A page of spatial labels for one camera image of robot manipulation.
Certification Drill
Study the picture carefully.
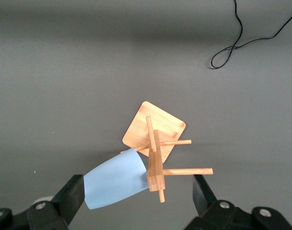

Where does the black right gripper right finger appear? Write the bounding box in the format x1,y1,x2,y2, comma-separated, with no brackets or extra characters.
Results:
184,174,292,230

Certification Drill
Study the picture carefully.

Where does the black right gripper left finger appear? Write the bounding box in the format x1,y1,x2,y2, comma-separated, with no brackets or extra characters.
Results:
0,174,85,230

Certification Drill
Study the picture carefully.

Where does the light blue plastic cup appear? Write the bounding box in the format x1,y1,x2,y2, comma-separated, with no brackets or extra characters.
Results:
83,148,150,210

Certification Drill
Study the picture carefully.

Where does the wooden mug tree stand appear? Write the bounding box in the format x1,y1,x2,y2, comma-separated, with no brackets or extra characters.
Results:
120,101,213,204

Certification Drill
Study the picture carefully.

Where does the thin black looped cable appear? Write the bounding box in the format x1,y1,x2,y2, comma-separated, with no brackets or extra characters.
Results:
210,0,292,70

